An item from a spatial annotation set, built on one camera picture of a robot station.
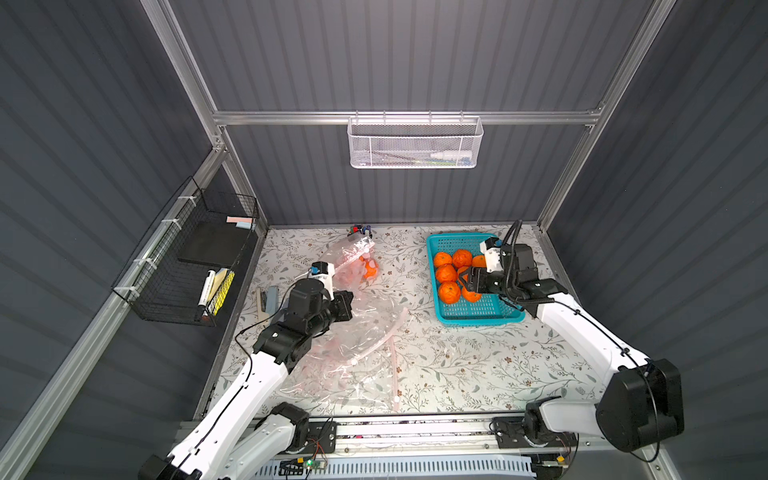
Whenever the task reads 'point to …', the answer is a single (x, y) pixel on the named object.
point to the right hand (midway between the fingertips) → (473, 274)
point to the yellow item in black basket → (223, 292)
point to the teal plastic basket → (489, 309)
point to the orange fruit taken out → (462, 258)
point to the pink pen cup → (362, 228)
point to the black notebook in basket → (218, 243)
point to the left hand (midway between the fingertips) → (352, 295)
